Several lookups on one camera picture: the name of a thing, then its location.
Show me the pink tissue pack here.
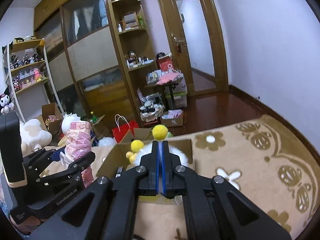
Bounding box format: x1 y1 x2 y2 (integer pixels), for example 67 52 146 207
60 121 94 188

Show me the white fluffy plush toy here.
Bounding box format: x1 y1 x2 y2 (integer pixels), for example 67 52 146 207
125 124 189 167

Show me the large white beige plush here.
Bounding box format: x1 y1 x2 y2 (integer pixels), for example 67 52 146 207
20 119 52 157

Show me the cardboard box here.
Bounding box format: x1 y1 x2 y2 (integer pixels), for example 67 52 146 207
96 127 195 205

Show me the white round plush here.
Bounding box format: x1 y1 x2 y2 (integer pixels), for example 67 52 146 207
61 113 81 135

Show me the kuromi plush doll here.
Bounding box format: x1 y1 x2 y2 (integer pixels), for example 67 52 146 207
1 87 15 114

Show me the red paper bag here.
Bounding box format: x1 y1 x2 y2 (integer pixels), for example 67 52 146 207
112 114 139 143

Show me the white toy shelf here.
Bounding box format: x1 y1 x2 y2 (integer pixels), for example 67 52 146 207
2 37 63 122

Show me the small cardboard box floor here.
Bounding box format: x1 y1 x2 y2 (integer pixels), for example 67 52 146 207
161 109 183 127

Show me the wicker basket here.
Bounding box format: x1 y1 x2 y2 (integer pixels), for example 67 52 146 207
140 103 164 122

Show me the small black side table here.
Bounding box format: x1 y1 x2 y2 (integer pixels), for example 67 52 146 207
145 73 183 110

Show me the wooden wardrobe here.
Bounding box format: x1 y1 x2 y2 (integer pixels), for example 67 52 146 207
34 0 135 128

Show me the wooden corner shelf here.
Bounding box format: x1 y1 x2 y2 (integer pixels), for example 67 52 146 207
107 0 157 127

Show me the wooden door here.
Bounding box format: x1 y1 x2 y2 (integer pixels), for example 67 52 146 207
158 0 228 95

